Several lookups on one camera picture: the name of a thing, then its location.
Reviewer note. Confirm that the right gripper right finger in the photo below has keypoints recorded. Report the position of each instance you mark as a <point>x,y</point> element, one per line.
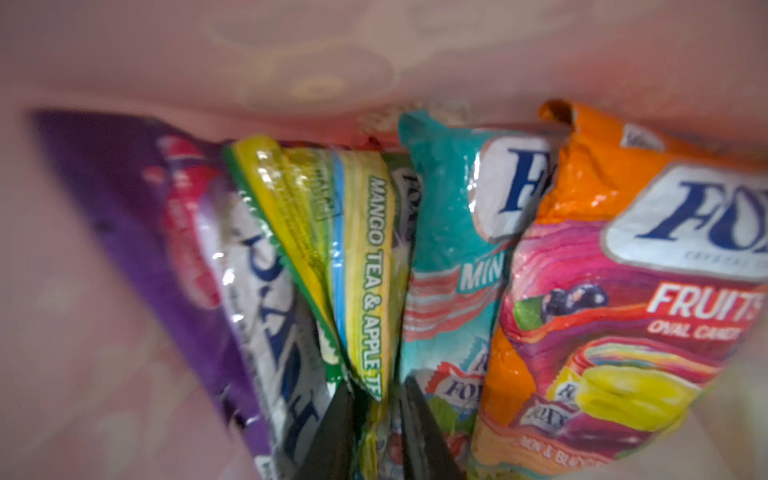
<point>425,452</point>

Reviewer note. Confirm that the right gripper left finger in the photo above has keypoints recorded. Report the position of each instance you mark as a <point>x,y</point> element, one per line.
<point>330,451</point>

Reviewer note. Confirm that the green mango tea candy packet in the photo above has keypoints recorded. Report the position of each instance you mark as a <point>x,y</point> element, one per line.
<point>343,221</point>

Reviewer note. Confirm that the orange fruits candy packet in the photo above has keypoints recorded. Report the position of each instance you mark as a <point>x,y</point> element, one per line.
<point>644,268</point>

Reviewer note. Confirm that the red paper gift bag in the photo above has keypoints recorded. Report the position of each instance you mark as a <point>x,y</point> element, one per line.
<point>92,387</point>

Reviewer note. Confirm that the teal mint candy packet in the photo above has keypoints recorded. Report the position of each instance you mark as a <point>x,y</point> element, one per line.
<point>480,190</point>

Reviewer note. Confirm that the purple candy packet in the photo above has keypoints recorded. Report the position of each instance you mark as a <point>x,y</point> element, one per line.
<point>166,212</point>

